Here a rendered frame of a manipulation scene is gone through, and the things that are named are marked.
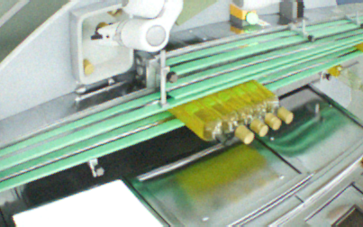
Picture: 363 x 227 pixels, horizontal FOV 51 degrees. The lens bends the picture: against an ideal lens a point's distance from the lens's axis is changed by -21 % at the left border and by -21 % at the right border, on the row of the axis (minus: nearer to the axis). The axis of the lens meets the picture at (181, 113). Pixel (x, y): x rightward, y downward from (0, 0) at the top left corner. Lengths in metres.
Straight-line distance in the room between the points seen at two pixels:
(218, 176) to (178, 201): 0.15
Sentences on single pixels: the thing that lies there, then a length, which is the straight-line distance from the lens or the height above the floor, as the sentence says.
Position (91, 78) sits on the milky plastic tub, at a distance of 1.28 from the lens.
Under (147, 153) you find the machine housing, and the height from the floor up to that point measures 0.88.
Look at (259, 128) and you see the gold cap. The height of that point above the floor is 1.16.
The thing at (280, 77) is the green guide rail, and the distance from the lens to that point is 1.65.
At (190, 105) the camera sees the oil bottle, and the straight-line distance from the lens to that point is 1.32.
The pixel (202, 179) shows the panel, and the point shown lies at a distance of 1.30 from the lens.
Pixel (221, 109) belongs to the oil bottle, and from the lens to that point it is 1.31.
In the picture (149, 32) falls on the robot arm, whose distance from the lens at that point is 0.97.
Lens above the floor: 1.89
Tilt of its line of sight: 44 degrees down
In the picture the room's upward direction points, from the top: 129 degrees clockwise
